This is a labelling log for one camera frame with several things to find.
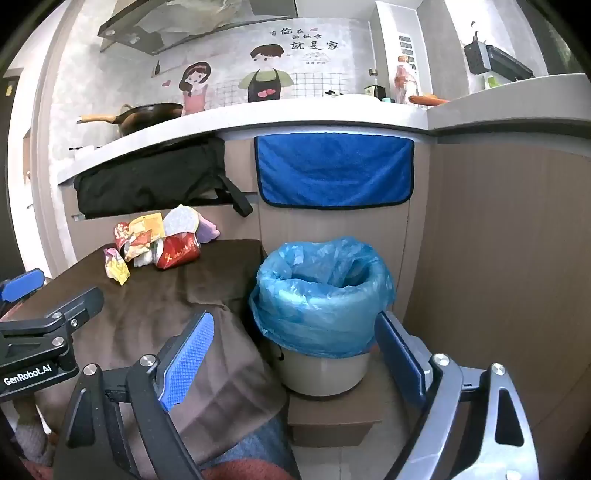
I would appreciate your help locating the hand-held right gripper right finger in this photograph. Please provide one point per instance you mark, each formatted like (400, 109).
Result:
(399, 350)

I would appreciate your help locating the cartoon wall poster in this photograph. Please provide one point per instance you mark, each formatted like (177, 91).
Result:
(286, 60)

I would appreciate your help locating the orange carrot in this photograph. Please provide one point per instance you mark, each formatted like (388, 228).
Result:
(427, 99)

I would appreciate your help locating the small yellow purple wrapper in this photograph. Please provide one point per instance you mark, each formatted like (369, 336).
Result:
(116, 267)

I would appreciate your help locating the white bin with blue liner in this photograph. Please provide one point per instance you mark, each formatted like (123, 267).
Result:
(314, 318)

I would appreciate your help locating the red knit cloth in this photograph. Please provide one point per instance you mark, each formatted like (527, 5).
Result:
(240, 474)

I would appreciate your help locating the clear bottle with red label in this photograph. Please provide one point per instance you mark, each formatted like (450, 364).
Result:
(405, 81)

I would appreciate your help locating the black bag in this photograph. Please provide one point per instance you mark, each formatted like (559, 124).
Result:
(147, 184)

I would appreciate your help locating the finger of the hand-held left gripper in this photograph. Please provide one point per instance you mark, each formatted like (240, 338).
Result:
(69, 309)
(23, 284)

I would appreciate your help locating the dark sauce bottle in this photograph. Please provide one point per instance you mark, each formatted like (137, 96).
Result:
(373, 90)

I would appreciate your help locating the glass range hood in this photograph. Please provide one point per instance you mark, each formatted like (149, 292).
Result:
(152, 27)

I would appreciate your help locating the crushed red can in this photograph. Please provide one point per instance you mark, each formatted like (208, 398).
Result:
(178, 251)

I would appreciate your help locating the blue towel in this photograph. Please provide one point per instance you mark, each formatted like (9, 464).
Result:
(332, 170)

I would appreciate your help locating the round white scrubber pad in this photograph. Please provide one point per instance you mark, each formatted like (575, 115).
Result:
(178, 221)

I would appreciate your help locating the yellow snack wrapper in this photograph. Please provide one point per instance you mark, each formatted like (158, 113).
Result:
(145, 228)

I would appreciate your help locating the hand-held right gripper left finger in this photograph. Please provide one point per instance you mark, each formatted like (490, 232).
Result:
(189, 360)

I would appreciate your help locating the red snack wrapper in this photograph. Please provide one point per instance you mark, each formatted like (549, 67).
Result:
(121, 235)

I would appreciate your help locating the brown cloth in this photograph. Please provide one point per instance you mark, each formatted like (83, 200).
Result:
(152, 300)

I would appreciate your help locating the pink purple sponge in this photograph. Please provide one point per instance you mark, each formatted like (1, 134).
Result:
(207, 228)

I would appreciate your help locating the wooden box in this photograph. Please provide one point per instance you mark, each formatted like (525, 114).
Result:
(332, 415)

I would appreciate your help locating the white wrapper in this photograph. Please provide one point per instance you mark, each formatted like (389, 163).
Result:
(144, 258)

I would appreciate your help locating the green container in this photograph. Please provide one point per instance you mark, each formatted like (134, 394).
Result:
(492, 83)

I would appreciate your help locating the white trash bin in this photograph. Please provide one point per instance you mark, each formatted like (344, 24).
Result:
(323, 374)

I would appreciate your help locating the person's blue jeans leg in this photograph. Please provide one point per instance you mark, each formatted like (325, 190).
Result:
(258, 443)

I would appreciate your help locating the black wall shelf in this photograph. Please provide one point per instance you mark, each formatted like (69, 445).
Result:
(508, 62)

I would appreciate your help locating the white vent grille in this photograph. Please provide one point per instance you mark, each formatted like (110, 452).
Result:
(406, 50)

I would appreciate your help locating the black utensil holder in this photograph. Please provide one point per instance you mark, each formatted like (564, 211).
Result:
(474, 57)

